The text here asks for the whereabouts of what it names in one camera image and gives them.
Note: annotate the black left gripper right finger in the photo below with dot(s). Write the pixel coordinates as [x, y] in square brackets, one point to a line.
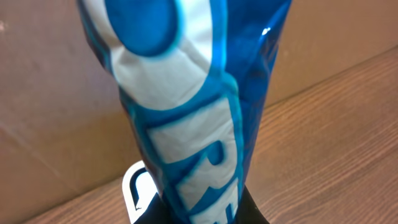
[248, 212]

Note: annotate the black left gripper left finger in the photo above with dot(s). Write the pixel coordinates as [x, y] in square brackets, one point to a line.
[156, 213]

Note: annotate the blue packet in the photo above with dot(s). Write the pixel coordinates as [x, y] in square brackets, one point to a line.
[193, 79]

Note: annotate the white barcode scanner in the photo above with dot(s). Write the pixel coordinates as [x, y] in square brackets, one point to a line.
[138, 190]

